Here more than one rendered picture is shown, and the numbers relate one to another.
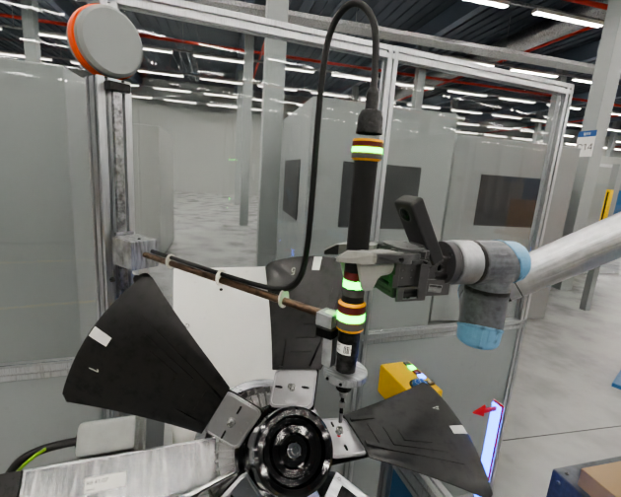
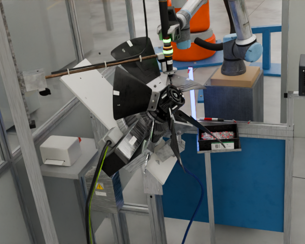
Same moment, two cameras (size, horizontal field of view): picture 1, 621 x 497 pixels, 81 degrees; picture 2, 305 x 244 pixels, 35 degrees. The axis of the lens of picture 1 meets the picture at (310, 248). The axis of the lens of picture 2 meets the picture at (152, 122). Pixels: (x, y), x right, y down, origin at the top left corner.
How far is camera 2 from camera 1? 186 cm
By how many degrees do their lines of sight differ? 47
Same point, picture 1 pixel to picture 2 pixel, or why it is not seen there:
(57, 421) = not seen: outside the picture
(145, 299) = (121, 73)
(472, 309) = (183, 36)
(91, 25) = not seen: outside the picture
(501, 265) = (188, 18)
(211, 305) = (83, 86)
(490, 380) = not seen: hidden behind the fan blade
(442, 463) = (194, 86)
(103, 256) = (16, 91)
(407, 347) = not seen: hidden behind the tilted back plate
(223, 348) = (101, 100)
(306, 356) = (153, 74)
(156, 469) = (138, 132)
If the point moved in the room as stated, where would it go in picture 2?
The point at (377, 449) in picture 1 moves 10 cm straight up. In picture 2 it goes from (182, 89) to (181, 70)
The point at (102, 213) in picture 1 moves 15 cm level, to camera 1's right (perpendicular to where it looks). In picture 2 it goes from (12, 67) to (40, 55)
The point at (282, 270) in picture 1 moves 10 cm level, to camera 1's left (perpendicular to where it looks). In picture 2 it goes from (118, 52) to (104, 59)
